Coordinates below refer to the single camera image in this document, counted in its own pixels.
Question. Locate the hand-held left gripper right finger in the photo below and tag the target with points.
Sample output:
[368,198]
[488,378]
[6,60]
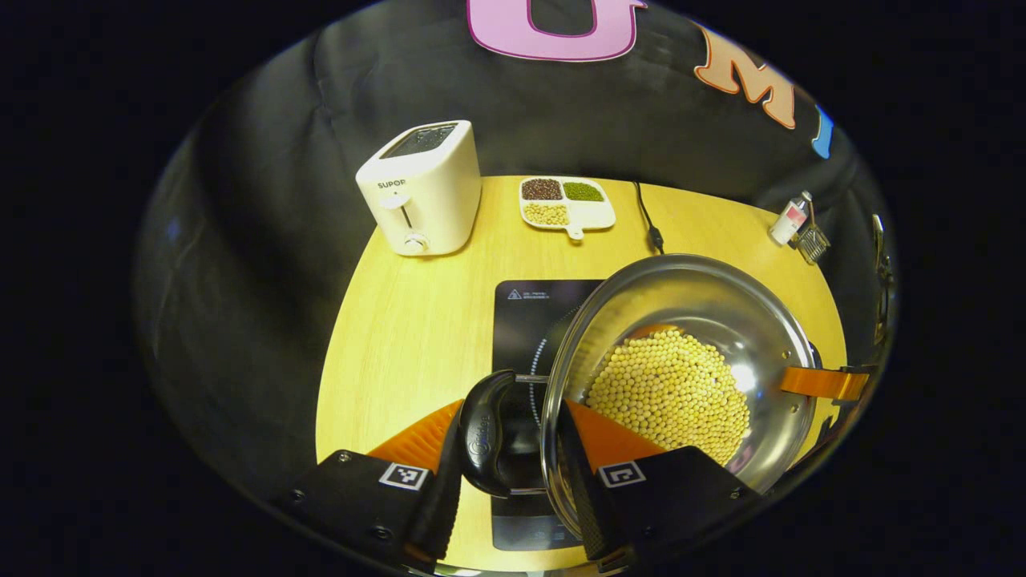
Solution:
[589,497]

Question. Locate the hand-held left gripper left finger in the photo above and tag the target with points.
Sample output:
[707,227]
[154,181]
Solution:
[445,497]

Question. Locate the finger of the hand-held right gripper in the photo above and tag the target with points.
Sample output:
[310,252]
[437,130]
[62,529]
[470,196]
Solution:
[826,383]

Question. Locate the stainless steel pot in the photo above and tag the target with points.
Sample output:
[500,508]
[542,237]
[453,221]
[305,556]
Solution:
[681,288]

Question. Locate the black induction cooktop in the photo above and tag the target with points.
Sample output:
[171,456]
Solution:
[521,320]

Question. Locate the shiny metal stand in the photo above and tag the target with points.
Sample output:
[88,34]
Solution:
[883,276]

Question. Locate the large soybean pile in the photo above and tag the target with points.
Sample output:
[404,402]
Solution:
[673,393]

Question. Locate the clear bottle pink label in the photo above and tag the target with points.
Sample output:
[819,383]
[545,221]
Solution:
[788,220]

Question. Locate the wooden stick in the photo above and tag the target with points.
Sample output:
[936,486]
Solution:
[812,212]

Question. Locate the white divided dish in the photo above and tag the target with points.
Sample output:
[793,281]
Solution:
[589,215]

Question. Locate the small soybean heap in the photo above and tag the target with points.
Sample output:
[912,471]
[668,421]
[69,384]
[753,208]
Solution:
[547,214]

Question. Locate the green bean heap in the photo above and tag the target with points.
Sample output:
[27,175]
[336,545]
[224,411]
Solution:
[583,191]

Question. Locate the red bean heap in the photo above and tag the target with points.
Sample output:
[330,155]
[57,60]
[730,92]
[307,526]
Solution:
[542,189]

